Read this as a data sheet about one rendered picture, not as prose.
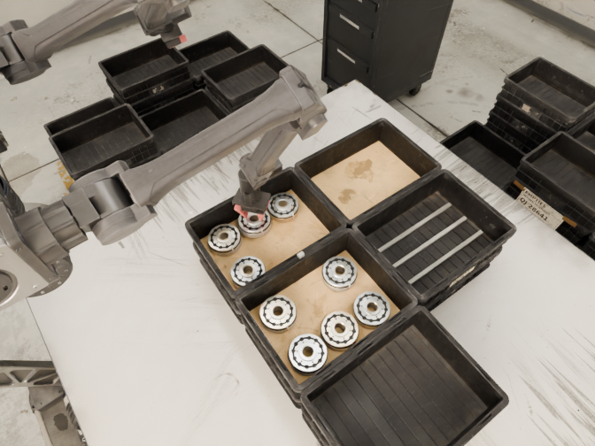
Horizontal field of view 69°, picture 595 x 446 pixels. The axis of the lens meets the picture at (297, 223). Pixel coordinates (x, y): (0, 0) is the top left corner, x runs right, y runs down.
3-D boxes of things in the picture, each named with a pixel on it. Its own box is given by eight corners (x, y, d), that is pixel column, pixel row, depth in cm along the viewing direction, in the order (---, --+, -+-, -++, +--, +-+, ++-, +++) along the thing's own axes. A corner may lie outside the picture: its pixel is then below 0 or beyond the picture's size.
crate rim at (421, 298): (419, 305, 115) (421, 302, 113) (348, 230, 129) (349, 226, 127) (516, 233, 128) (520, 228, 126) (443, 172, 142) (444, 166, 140)
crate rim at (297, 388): (297, 396, 103) (297, 394, 101) (234, 302, 117) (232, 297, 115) (419, 305, 115) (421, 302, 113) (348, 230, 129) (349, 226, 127)
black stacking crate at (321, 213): (238, 314, 125) (233, 297, 115) (191, 243, 139) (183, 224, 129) (344, 246, 137) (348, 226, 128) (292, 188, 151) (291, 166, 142)
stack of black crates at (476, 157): (519, 191, 234) (538, 162, 215) (482, 219, 224) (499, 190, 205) (462, 149, 252) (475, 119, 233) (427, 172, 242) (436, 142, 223)
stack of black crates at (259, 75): (240, 163, 248) (229, 100, 211) (213, 134, 262) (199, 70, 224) (296, 133, 261) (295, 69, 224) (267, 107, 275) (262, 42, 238)
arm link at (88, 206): (50, 202, 63) (70, 233, 63) (116, 170, 67) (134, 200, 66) (65, 215, 72) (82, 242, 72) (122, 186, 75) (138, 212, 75)
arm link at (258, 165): (278, 76, 76) (310, 127, 76) (303, 65, 78) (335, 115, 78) (233, 162, 116) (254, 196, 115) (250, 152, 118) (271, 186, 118)
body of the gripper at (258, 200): (240, 190, 131) (236, 173, 126) (271, 197, 130) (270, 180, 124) (232, 206, 128) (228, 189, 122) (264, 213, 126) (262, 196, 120)
